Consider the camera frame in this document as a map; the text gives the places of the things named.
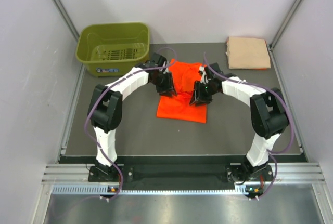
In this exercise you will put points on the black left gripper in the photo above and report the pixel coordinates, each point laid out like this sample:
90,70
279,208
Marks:
168,88

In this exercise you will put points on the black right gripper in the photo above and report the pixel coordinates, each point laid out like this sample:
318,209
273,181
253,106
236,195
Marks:
199,98

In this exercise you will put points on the orange t shirt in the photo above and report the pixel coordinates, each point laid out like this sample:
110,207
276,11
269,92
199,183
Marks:
178,107

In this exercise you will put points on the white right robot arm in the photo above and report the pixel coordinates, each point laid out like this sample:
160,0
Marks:
268,116

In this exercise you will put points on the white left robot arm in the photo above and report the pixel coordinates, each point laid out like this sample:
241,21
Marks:
106,106

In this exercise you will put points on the folded beige t shirt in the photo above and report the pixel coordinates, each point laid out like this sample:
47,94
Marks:
247,53

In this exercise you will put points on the green plastic basket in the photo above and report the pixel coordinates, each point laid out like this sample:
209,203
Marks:
113,49

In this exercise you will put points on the folded orange t shirt underneath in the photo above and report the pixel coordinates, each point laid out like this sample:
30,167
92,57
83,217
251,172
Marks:
261,69

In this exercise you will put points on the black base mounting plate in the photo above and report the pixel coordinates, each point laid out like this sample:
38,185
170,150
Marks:
220,173

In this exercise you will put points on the white slotted cable duct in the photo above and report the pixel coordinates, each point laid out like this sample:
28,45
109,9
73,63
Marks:
110,190

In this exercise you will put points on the right aluminium corner post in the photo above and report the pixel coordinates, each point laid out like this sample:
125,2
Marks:
286,21

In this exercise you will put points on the aluminium corner post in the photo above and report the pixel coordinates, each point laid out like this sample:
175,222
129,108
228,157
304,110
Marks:
67,19
286,21

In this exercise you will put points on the left aluminium corner post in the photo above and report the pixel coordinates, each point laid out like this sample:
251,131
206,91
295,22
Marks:
67,19

